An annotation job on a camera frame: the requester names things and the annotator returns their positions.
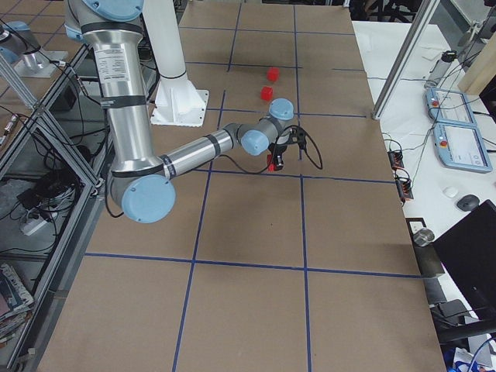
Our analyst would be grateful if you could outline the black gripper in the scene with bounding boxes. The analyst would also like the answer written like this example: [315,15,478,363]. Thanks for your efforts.
[270,143,288,170]

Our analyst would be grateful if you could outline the red cube block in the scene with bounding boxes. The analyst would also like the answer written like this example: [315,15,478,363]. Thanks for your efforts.
[260,86,274,102]
[267,67,280,82]
[267,154,277,172]

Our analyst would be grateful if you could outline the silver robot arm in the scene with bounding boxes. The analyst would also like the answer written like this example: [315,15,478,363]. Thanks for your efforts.
[1,21,40,64]
[65,1,294,223]

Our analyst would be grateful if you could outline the orange circuit board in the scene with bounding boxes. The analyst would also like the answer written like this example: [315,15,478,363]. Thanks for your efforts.
[396,178,414,202]
[387,150,404,170]

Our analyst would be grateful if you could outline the steel cup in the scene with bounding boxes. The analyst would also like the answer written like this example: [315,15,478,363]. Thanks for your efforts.
[412,227,435,247]

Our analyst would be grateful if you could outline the upper teach pendant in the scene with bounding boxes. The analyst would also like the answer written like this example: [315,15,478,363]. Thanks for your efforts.
[425,88,477,125]

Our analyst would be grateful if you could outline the teach pendant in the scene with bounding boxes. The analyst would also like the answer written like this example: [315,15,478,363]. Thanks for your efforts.
[425,88,477,125]
[433,122,493,174]

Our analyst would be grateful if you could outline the lower teach pendant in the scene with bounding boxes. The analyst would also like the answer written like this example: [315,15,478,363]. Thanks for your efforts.
[433,122,493,174]

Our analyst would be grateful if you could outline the black computer mouse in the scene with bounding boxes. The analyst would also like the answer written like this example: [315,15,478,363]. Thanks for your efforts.
[456,195,480,212]

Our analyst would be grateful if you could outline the black laptop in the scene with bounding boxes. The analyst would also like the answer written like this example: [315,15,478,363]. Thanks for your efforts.
[433,200,495,319]

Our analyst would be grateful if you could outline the white power strip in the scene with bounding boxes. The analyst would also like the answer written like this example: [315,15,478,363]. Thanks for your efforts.
[20,217,48,236]

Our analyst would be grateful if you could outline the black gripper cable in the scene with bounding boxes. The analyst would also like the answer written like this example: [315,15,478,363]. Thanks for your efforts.
[216,124,323,174]

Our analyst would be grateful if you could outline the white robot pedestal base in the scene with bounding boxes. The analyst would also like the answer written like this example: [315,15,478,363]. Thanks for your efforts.
[143,0,209,127]

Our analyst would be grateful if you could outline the aluminium frame post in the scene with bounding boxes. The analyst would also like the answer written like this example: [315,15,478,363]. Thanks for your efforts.
[371,0,440,120]

